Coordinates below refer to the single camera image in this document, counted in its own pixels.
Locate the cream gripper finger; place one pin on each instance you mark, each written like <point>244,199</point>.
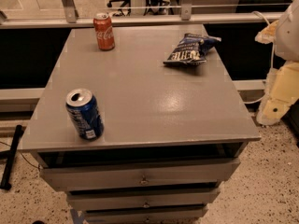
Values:
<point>271,111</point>
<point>267,34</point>

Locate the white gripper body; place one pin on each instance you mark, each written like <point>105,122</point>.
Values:
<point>289,36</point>

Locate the blue chip bag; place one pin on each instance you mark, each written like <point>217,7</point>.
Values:
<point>192,50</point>

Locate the blue pepsi can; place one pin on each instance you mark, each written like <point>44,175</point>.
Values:
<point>82,108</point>

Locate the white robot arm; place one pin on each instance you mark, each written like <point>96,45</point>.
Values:
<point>286,43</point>

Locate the red coca-cola can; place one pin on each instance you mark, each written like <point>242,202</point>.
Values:
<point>104,33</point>

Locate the grey drawer cabinet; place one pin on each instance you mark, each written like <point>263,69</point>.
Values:
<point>150,113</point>

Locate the bottom grey drawer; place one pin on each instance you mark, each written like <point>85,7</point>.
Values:
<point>145,216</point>

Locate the grey drawer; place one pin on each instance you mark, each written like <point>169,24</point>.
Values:
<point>145,216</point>
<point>143,199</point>
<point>140,174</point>

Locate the grey metal railing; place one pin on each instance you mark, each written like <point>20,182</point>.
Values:
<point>29,14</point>

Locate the middle grey drawer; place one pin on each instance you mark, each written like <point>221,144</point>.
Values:
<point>143,199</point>

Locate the top grey drawer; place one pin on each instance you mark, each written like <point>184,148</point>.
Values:
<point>140,174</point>

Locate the black bar on floor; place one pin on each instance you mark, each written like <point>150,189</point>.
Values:
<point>9,156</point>

